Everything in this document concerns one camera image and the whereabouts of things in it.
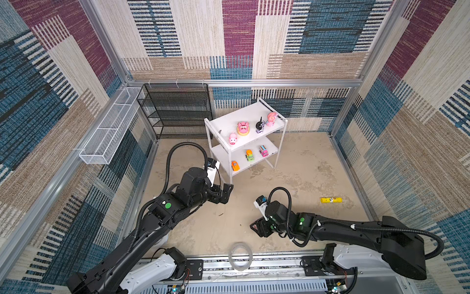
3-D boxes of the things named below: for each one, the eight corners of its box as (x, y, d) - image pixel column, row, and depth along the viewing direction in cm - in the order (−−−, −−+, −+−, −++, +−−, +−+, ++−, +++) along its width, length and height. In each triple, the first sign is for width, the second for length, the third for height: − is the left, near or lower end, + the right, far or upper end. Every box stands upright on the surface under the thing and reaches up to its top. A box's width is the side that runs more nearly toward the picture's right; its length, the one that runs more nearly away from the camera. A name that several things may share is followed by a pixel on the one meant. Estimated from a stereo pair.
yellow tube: (321, 203, 93) (322, 200, 91) (320, 199, 94) (321, 197, 92) (341, 203, 93) (343, 200, 91) (340, 199, 94) (342, 197, 92)
